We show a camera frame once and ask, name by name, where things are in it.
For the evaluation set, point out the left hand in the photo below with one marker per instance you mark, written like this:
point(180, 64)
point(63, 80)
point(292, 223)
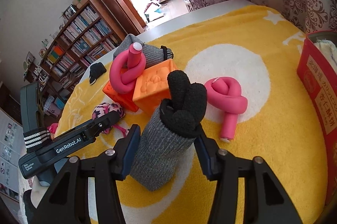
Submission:
point(32, 198)

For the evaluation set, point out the wooden bookshelf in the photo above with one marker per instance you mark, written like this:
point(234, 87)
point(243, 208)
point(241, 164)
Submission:
point(89, 34)

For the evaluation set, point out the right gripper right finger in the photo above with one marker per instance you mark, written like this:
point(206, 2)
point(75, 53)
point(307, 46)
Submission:
point(266, 200)

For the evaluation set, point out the red biscuit tin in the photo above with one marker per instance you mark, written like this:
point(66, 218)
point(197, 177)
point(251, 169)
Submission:
point(319, 80)

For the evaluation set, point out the pink foam knot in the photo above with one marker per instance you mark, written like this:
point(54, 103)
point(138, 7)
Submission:
point(126, 68)
point(225, 94)

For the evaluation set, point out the black knit sock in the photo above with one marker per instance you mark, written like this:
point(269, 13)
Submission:
point(96, 70)

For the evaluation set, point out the grey black knit glove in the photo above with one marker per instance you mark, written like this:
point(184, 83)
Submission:
point(172, 129)

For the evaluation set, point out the pastel socks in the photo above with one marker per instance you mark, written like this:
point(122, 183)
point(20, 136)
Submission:
point(329, 51)

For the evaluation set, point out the dark orange rubber cube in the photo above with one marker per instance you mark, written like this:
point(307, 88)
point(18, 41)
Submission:
point(125, 100)

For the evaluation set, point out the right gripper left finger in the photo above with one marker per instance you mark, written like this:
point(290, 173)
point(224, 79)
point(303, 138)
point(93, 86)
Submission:
point(66, 200)

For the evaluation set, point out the light orange rubber cube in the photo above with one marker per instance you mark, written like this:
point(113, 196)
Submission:
point(152, 86)

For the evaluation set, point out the yellow white blanket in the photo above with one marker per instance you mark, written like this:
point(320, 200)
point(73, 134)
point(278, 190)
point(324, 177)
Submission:
point(260, 49)

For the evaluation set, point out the small leopard plush toy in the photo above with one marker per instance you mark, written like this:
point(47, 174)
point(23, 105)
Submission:
point(110, 110)

